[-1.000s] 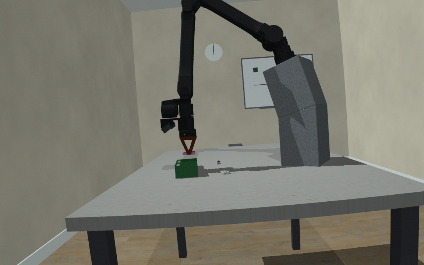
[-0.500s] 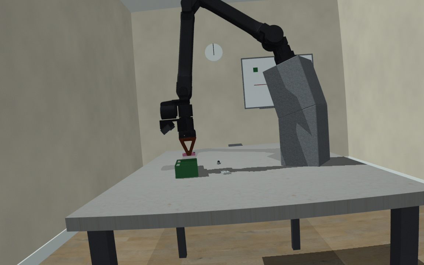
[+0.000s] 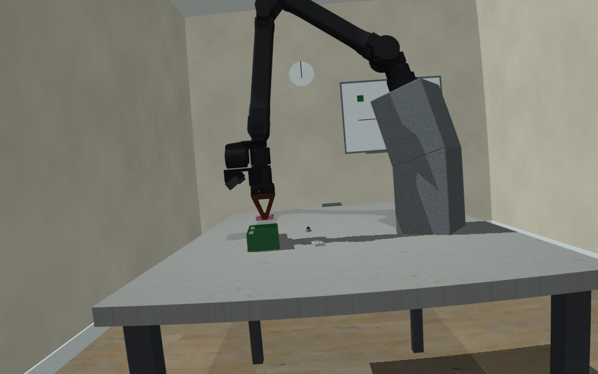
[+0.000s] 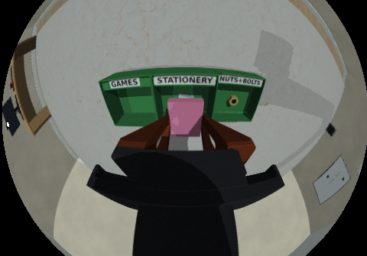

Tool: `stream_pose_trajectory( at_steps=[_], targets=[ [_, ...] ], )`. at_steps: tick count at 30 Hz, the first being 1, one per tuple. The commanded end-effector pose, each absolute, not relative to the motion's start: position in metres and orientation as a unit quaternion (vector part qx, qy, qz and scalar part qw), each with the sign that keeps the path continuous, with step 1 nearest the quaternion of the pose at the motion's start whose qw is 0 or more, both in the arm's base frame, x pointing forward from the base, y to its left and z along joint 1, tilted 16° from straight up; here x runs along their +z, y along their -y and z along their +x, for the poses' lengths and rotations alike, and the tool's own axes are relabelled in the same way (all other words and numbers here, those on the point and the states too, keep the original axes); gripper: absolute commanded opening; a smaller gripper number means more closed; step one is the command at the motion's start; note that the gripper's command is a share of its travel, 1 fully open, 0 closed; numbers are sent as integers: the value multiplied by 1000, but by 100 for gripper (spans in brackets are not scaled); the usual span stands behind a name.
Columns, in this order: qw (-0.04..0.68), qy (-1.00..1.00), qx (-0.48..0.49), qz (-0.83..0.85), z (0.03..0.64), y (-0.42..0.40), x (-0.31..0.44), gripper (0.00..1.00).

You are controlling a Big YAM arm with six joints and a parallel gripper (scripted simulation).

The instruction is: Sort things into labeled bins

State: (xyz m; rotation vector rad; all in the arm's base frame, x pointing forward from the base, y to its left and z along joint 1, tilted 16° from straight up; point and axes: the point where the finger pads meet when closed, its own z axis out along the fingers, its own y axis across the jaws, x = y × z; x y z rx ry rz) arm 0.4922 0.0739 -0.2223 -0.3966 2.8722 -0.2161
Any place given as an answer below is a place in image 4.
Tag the brass hex nut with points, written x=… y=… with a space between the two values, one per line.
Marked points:
x=233 y=100

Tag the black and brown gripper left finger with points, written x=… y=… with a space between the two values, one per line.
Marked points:
x=148 y=136

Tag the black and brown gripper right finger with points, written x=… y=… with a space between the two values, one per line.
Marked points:
x=225 y=138

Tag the green rack of bins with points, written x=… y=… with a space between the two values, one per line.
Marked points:
x=135 y=107

